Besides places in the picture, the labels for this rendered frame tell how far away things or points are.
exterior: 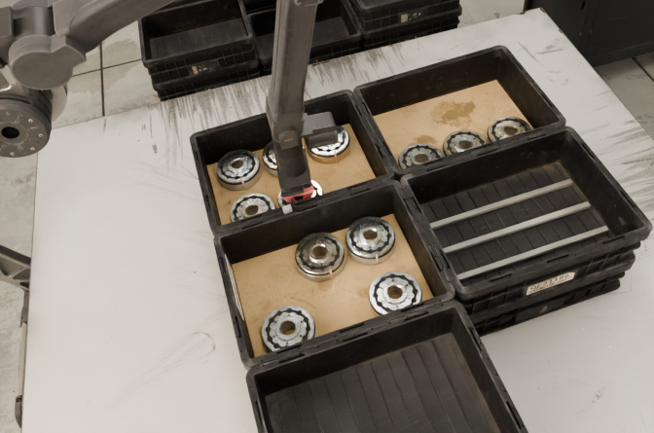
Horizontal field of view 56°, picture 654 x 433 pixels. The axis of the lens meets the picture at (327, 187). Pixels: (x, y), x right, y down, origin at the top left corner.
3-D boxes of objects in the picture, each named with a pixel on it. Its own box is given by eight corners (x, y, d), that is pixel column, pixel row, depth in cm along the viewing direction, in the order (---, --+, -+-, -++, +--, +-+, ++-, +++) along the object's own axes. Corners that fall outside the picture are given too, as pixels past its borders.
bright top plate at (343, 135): (314, 161, 143) (313, 160, 143) (302, 132, 149) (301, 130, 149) (354, 148, 144) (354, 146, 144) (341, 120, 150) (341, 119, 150)
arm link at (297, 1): (273, -88, 83) (293, -34, 78) (313, -91, 85) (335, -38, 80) (262, 109, 120) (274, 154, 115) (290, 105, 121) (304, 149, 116)
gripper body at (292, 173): (305, 152, 133) (301, 128, 127) (312, 188, 127) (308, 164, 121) (275, 158, 133) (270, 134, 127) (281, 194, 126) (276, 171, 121)
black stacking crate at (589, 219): (454, 325, 119) (459, 297, 110) (398, 211, 137) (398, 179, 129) (636, 263, 124) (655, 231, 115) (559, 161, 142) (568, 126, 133)
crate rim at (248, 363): (245, 375, 107) (242, 369, 105) (214, 240, 125) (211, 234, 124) (457, 303, 111) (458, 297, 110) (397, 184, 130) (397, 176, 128)
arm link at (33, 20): (-25, 14, 82) (-25, 43, 79) (51, -5, 83) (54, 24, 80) (9, 58, 90) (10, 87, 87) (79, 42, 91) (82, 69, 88)
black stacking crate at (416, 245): (256, 393, 114) (244, 370, 106) (225, 266, 133) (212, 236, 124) (453, 326, 119) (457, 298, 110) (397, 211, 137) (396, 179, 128)
